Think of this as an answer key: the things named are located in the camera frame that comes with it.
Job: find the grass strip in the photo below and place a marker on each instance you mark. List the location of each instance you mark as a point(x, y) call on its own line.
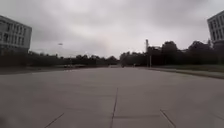
point(200, 69)

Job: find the tall pale building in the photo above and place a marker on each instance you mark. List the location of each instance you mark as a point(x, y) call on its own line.
point(217, 30)

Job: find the row of trees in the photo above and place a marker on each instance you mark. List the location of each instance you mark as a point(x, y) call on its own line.
point(173, 54)

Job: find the grey concrete slab plaza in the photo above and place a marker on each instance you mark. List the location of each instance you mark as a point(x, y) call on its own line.
point(100, 93)

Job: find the pole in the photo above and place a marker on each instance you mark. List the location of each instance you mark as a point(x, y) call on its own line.
point(147, 50)

